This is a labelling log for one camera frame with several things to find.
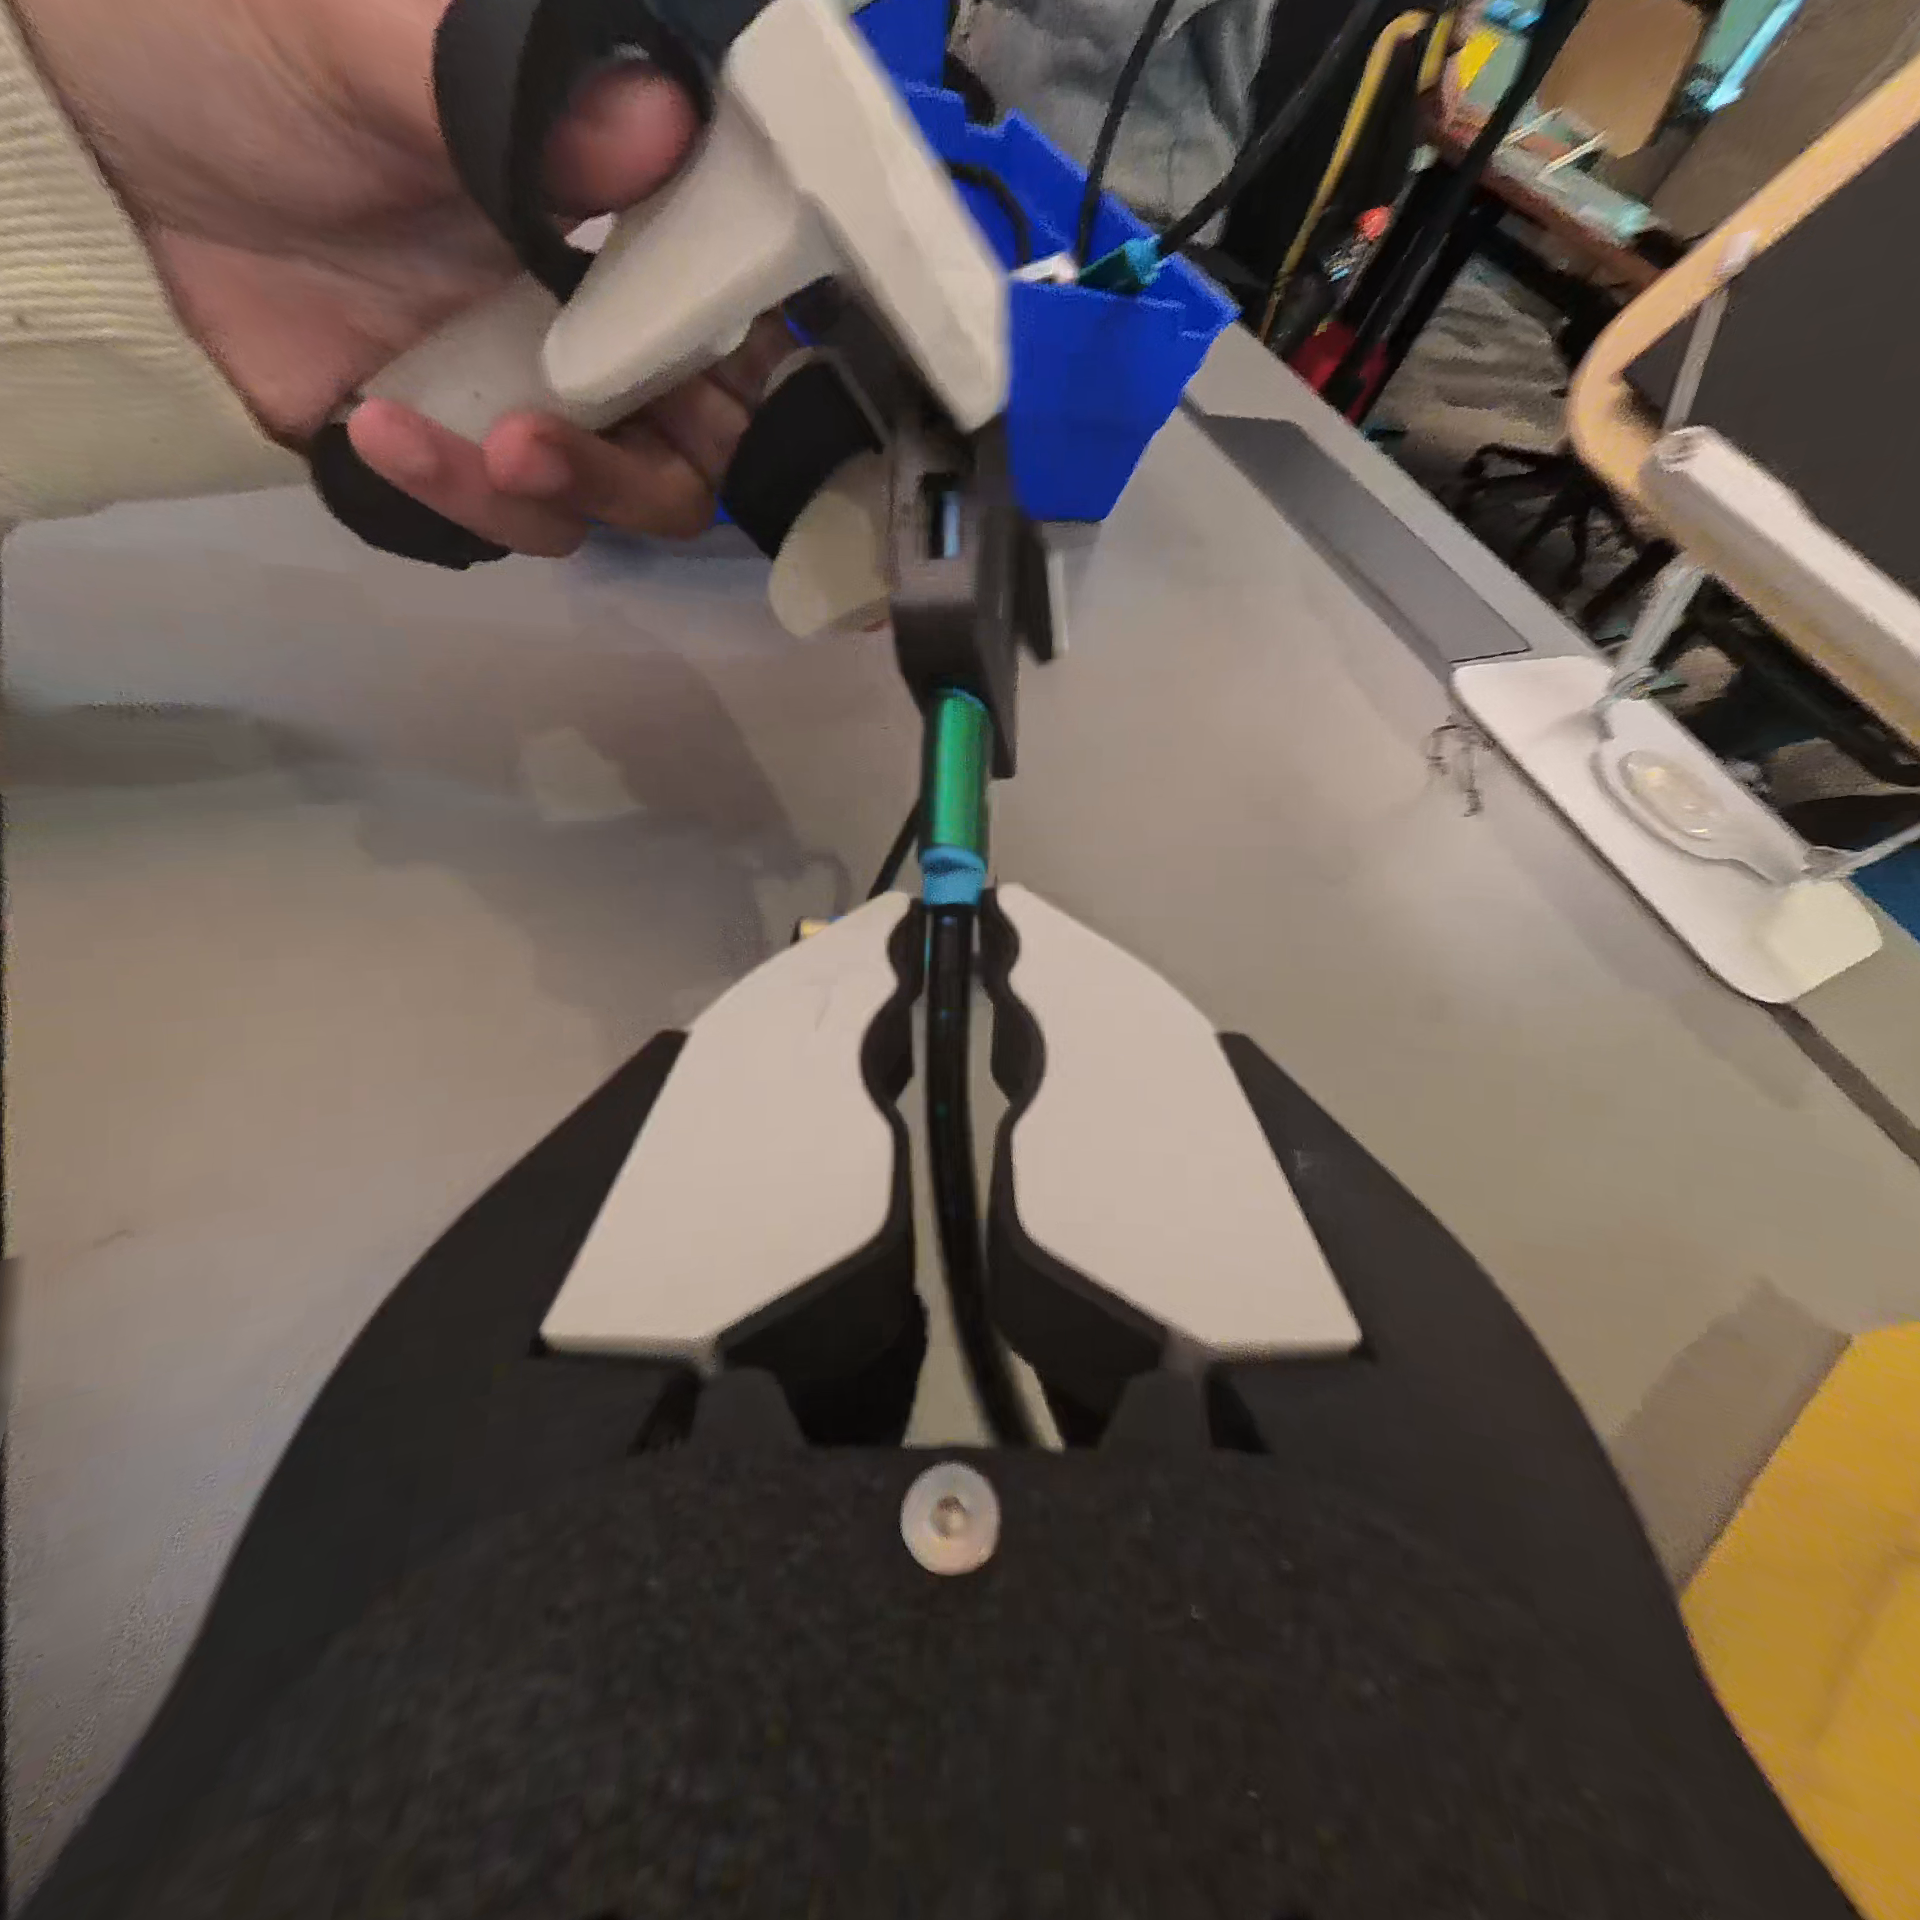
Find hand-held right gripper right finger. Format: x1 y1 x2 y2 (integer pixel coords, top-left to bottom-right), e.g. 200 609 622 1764
982 884 1365 1450

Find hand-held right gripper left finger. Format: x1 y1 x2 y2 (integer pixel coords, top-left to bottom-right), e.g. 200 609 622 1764
540 891 924 1450

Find braided cable with green plugs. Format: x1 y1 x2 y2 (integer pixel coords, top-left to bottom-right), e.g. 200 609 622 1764
1072 0 1396 299
912 689 1069 1450

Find white desk stand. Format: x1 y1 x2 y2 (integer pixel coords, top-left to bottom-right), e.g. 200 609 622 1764
1450 428 1920 1004

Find person's left forearm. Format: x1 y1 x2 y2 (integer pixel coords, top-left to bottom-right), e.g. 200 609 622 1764
0 0 301 529

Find blue storage bin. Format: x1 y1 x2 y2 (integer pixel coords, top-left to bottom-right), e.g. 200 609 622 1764
718 0 1244 531

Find grey cloth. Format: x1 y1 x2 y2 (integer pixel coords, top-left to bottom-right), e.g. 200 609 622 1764
960 0 1278 204

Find dark panel with wooden frame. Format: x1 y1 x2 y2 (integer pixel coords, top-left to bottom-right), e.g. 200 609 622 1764
1568 75 1920 601

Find dark grey port hub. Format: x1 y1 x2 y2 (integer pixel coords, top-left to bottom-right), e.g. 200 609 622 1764
882 428 1055 783

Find yellow storage bin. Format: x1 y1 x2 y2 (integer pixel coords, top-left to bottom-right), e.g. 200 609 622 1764
1680 1319 1920 1920

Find person's left hand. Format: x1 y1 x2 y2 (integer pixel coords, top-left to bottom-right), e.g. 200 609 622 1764
29 0 810 564

